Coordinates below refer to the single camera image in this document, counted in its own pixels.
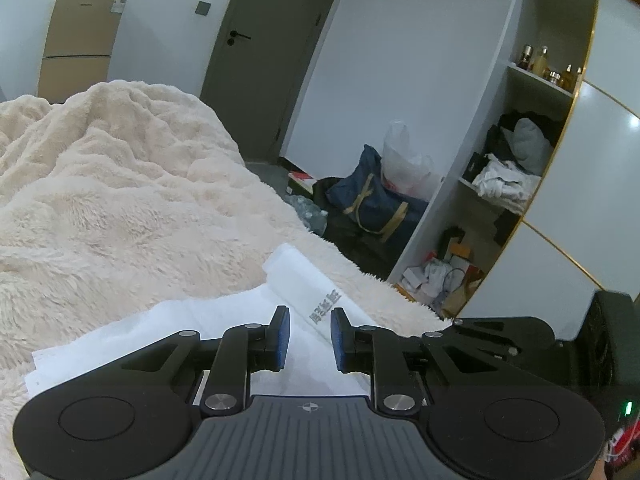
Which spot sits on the brown cardboard box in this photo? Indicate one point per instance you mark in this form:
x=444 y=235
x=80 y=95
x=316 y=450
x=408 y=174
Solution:
x=460 y=300

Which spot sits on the black pouch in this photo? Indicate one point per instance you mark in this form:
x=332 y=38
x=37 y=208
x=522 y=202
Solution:
x=452 y=242

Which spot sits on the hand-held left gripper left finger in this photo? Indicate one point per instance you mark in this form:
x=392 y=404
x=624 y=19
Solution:
x=282 y=340

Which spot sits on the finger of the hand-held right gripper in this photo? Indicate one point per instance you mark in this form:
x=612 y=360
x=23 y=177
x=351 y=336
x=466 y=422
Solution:
x=525 y=332

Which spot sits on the white shopping bag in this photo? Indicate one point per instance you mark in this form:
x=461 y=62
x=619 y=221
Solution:
x=300 y=270

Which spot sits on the pack of water bottles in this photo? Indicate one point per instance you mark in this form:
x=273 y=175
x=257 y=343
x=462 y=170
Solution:
x=307 y=215

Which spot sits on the beige refrigerator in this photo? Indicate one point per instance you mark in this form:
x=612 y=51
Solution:
x=80 y=35

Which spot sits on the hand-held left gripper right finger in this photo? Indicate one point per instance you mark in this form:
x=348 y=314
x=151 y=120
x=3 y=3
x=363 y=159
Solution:
x=342 y=342

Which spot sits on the red white box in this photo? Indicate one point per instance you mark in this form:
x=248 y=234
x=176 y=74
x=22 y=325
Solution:
x=302 y=182

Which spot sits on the white wardrobe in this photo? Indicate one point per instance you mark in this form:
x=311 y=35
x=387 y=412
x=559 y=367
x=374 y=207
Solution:
x=375 y=60

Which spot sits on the black bag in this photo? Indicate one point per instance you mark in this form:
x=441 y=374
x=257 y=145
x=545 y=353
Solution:
x=360 y=250

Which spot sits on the white clothes pile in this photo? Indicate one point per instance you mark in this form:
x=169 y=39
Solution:
x=505 y=182

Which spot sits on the white plastic bag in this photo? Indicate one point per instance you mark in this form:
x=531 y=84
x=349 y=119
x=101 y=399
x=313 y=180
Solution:
x=407 y=170

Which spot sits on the grey garment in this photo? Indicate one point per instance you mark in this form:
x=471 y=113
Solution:
x=530 y=137

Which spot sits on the blue duffel bag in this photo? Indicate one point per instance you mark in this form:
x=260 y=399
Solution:
x=360 y=190

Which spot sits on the crumpled white papers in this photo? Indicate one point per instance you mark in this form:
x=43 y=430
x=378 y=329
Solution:
x=430 y=277

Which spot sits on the grey light switch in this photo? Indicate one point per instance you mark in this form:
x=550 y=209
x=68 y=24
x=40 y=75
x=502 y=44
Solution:
x=202 y=7

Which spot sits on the dark clothes pile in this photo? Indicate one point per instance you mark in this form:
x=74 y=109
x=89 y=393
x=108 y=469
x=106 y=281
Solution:
x=505 y=122

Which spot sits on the cream fluffy blanket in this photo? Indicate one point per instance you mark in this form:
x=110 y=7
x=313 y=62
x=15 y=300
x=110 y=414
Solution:
x=125 y=200

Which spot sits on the grey door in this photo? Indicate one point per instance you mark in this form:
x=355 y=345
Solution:
x=260 y=85

